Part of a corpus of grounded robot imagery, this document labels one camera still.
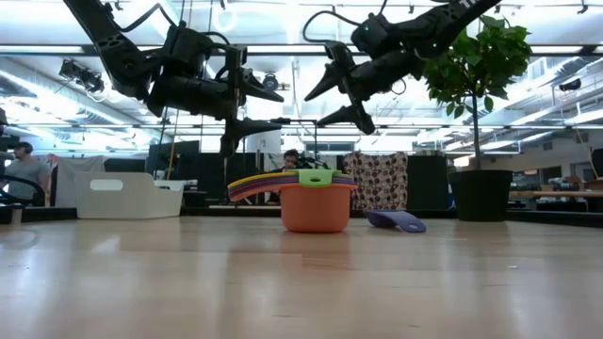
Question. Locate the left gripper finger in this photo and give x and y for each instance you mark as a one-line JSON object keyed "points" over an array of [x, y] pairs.
{"points": [[256, 89], [252, 127]]}

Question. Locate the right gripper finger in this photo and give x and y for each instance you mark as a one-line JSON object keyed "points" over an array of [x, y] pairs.
{"points": [[330, 85], [346, 115]]}

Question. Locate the yellow measuring cup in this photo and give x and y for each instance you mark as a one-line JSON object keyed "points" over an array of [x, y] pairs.
{"points": [[264, 178]]}

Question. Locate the orange measuring cup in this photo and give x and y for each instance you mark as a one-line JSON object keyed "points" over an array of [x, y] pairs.
{"points": [[313, 212]]}

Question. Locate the dark blue measuring cup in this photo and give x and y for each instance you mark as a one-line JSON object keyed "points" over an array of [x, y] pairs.
{"points": [[400, 221]]}

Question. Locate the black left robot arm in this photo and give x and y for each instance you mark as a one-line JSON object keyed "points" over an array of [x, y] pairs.
{"points": [[118, 52]]}

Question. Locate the white plastic basket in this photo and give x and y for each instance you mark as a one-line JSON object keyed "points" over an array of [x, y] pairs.
{"points": [[136, 202]]}

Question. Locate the round black ceiling spotlight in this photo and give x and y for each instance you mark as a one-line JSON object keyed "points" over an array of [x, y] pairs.
{"points": [[271, 80]]}

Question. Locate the leaf print banner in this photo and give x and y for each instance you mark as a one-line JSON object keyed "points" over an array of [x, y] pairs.
{"points": [[273, 162]]}

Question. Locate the person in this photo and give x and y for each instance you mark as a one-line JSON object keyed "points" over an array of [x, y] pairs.
{"points": [[26, 174], [291, 160]]}

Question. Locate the black monitor screen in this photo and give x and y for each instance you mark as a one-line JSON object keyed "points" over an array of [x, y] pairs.
{"points": [[179, 160]]}

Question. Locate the brown dotted cloth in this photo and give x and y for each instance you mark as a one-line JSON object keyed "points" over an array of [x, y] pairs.
{"points": [[374, 181]]}

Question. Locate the green potted tree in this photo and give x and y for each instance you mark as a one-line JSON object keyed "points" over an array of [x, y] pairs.
{"points": [[471, 61]]}

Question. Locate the black partition panel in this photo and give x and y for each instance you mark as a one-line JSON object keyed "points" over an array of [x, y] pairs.
{"points": [[426, 183]]}

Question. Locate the grey cloth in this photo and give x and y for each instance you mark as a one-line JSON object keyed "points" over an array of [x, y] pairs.
{"points": [[80, 167]]}

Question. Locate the white ceiling air vent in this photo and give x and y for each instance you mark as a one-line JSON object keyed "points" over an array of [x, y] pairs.
{"points": [[537, 69]]}

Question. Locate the black plant pot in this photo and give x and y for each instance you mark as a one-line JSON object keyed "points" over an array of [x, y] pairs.
{"points": [[480, 195]]}

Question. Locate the wooden side table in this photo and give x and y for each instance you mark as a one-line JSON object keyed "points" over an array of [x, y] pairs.
{"points": [[565, 193]]}

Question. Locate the black aluminium table frame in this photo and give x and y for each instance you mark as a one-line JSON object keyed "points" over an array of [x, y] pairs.
{"points": [[438, 214]]}

